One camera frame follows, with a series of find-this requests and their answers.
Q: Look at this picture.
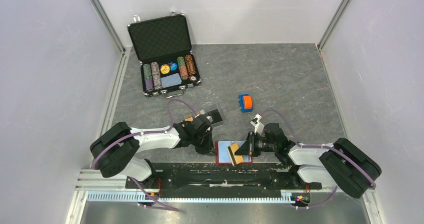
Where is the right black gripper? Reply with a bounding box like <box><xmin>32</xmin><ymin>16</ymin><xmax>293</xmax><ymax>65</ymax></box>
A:
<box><xmin>234</xmin><ymin>131</ymin><xmax>277</xmax><ymax>157</ymax></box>

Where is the gold black striped card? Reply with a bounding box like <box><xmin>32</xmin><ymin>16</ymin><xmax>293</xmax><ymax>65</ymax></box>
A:
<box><xmin>226</xmin><ymin>142</ymin><xmax>246</xmax><ymax>167</ymax></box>

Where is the red leather card holder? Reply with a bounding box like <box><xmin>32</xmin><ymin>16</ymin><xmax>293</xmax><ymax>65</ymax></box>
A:
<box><xmin>215</xmin><ymin>141</ymin><xmax>244</xmax><ymax>165</ymax></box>

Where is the clear box with black cards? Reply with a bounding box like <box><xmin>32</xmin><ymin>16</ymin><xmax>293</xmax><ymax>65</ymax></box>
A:
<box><xmin>183</xmin><ymin>104</ymin><xmax>225</xmax><ymax>128</ymax></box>

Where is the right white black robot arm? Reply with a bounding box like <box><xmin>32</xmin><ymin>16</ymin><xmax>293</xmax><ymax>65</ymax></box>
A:
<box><xmin>235</xmin><ymin>123</ymin><xmax>382</xmax><ymax>199</ymax></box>

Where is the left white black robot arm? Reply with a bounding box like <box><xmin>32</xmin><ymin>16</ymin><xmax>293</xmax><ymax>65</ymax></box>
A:
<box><xmin>89</xmin><ymin>114</ymin><xmax>215</xmax><ymax>188</ymax></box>

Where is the blue card deck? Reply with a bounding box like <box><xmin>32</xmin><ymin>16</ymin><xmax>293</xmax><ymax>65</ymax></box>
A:
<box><xmin>161</xmin><ymin>73</ymin><xmax>182</xmax><ymax>88</ymax></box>

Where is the blue orange tape dispenser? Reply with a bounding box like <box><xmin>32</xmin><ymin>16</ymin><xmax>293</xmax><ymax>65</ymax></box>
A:
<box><xmin>238</xmin><ymin>94</ymin><xmax>253</xmax><ymax>113</ymax></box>

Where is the blue poker chip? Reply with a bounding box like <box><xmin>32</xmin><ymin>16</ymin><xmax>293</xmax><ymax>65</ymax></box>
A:
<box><xmin>169</xmin><ymin>62</ymin><xmax>179</xmax><ymax>71</ymax></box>

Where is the yellow poker chip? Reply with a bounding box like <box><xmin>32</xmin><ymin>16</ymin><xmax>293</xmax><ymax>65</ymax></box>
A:
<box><xmin>160</xmin><ymin>64</ymin><xmax>171</xmax><ymax>74</ymax></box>

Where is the black poker chip case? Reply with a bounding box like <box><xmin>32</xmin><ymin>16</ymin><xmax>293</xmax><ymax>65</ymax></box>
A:
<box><xmin>127</xmin><ymin>13</ymin><xmax>202</xmax><ymax>98</ymax></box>

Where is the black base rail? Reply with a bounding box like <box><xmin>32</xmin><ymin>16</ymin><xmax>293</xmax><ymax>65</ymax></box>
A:
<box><xmin>138</xmin><ymin>163</ymin><xmax>336</xmax><ymax>199</ymax></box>

